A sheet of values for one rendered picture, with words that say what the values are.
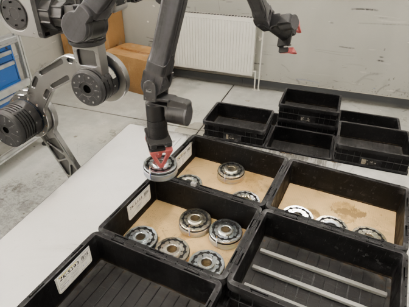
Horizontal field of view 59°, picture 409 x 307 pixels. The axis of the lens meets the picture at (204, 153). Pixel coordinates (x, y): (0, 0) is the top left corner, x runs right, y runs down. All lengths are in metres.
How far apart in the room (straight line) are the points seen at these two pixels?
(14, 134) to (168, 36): 1.05
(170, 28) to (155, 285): 0.67
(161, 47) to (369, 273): 0.84
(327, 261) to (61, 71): 1.23
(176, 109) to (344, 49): 3.21
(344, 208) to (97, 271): 0.83
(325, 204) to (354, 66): 2.88
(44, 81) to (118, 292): 1.00
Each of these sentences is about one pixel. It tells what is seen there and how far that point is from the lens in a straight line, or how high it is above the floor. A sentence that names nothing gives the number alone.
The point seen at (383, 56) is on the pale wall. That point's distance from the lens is 4.08.
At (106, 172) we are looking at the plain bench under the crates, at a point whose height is 0.70.
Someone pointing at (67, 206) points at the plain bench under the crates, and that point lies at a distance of 1.57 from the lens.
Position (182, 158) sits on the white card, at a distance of 1.41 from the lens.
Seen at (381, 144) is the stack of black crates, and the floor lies 0.49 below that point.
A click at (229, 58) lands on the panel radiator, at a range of 4.15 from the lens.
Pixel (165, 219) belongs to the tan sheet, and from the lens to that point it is 1.24.
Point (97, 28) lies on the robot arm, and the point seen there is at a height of 1.42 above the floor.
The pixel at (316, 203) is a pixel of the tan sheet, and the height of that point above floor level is 0.83.
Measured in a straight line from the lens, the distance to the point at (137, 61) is 4.01.
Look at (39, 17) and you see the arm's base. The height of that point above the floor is 1.45.
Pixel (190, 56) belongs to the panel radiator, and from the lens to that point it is 4.31.
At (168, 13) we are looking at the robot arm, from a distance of 0.92.
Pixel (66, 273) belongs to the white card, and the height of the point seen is 0.90.
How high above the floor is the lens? 1.68
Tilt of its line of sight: 33 degrees down
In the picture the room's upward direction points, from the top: straight up
